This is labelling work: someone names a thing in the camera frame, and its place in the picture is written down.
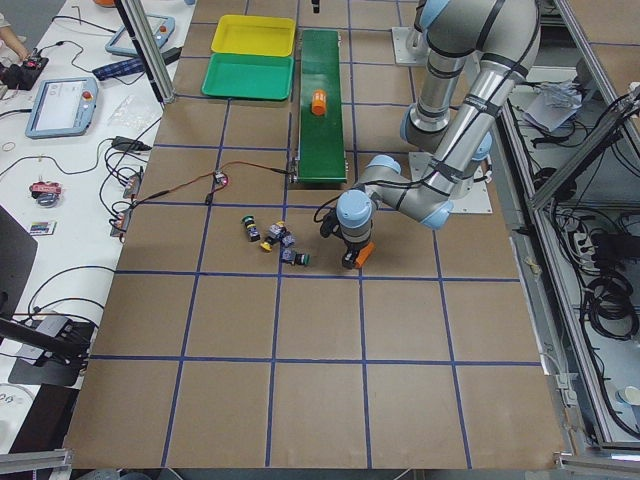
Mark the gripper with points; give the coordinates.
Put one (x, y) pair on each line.
(355, 247)

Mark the plain orange cylinder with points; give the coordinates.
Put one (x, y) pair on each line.
(364, 252)

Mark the green push button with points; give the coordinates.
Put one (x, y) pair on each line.
(292, 257)
(251, 228)

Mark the orange cylinder with 4680 print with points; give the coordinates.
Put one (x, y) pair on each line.
(318, 104)

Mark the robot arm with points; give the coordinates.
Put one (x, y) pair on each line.
(478, 51)

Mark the yellow push button lower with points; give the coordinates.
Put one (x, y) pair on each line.
(287, 239)

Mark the yellow push button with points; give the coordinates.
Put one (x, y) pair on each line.
(274, 235)
(287, 239)

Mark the yellow push button upper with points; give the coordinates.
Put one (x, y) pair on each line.
(274, 235)

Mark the green conveyor belt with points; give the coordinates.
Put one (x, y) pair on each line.
(321, 151)

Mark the small motor controller board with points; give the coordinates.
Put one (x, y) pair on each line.
(220, 179)

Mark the green plastic tray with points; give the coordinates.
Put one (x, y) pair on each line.
(253, 77)

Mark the black power adapter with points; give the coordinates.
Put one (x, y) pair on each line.
(126, 144)

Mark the yellow plastic tray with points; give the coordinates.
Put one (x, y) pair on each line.
(254, 35)

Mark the blue plaid pouch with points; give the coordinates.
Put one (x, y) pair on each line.
(119, 69)

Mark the teach pendant near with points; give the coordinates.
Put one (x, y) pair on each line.
(62, 108)

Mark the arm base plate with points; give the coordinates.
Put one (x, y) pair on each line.
(472, 194)
(410, 47)

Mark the aluminium frame post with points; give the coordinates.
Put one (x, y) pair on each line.
(134, 19)

